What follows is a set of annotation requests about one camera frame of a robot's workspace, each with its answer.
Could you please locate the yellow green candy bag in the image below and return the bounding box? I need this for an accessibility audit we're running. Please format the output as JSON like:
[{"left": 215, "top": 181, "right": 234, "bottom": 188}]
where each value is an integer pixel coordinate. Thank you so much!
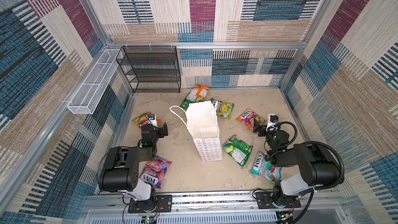
[{"left": 211, "top": 98, "right": 235, "bottom": 119}]

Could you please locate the white paper bag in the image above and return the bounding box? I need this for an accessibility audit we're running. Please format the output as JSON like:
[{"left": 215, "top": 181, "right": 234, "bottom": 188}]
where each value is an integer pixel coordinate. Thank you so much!
[{"left": 169, "top": 101, "right": 222, "bottom": 162}]

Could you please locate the black wire shelf rack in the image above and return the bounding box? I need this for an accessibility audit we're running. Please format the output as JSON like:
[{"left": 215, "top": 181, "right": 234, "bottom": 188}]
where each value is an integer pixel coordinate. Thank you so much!
[{"left": 116, "top": 46, "right": 181, "bottom": 93}]

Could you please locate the pink Fox's candy bag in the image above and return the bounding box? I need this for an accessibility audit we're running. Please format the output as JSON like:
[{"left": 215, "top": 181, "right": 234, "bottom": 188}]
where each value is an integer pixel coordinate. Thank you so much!
[{"left": 236, "top": 108, "right": 265, "bottom": 130}]

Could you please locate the white wire mesh basket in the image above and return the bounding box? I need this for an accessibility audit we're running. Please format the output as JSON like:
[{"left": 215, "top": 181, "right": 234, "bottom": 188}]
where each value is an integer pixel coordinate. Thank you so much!
[{"left": 67, "top": 49, "right": 119, "bottom": 115}]

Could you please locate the orange green snack bag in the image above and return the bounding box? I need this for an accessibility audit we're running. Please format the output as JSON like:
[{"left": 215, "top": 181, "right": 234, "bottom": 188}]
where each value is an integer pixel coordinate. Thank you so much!
[{"left": 180, "top": 84, "right": 211, "bottom": 110}]

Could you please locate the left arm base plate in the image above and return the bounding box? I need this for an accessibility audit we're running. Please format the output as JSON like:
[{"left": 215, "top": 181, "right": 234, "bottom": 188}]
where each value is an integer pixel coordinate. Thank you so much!
[{"left": 127, "top": 195, "right": 173, "bottom": 214}]

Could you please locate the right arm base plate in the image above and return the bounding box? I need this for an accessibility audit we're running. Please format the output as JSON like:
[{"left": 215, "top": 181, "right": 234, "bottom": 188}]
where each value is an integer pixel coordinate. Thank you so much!
[{"left": 255, "top": 191, "right": 302, "bottom": 209}]

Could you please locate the purple Fox's candy bag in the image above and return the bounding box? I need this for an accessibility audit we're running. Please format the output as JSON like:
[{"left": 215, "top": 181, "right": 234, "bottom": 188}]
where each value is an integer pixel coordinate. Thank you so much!
[{"left": 140, "top": 156, "right": 172, "bottom": 189}]

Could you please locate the white slotted cable duct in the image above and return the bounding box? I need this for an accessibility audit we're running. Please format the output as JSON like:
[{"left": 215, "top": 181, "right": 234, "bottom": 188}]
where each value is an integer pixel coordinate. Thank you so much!
[{"left": 89, "top": 212, "right": 278, "bottom": 224}]

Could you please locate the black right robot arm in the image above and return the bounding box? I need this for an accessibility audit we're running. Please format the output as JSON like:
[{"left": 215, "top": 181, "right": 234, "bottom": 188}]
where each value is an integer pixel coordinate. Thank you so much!
[{"left": 253, "top": 115, "right": 345, "bottom": 208}]

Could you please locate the teal Fox's candy bag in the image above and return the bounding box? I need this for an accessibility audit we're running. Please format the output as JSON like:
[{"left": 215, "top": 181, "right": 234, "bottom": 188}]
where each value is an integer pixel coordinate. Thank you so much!
[{"left": 251, "top": 151, "right": 281, "bottom": 183}]

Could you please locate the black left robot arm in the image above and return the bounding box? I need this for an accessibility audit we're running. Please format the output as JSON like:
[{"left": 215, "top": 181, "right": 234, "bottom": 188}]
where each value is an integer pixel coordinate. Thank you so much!
[{"left": 97, "top": 123, "right": 172, "bottom": 213}]

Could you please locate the orange fruits candy bag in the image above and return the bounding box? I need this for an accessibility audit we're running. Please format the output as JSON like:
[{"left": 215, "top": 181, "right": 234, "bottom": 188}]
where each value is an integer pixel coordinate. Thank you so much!
[{"left": 132, "top": 112, "right": 162, "bottom": 129}]

